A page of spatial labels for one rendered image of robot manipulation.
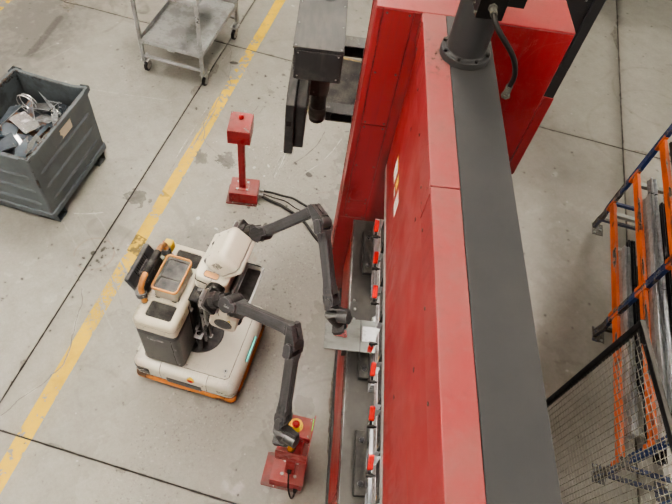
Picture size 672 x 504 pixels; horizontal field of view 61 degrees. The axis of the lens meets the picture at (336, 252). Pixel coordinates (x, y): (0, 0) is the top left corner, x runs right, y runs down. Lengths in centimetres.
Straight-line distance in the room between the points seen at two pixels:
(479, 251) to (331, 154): 347
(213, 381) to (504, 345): 234
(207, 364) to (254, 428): 51
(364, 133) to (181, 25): 319
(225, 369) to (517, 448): 243
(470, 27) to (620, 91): 475
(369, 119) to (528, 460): 192
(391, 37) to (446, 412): 170
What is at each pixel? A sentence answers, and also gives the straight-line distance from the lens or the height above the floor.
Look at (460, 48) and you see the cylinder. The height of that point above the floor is 237.
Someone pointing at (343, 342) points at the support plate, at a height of 100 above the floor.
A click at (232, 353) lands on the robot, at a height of 28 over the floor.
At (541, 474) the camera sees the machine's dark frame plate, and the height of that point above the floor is 230.
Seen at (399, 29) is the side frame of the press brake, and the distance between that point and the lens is 263.
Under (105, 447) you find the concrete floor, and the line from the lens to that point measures 390.
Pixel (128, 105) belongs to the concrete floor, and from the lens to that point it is 557.
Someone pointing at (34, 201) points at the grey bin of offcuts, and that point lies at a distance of 465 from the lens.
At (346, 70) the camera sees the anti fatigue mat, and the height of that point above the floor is 1.
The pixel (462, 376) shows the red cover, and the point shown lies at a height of 230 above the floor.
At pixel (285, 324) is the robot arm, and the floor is 138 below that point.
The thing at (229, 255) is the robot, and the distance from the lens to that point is 274.
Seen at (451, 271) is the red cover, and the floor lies 230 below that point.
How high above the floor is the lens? 364
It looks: 55 degrees down
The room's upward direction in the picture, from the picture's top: 11 degrees clockwise
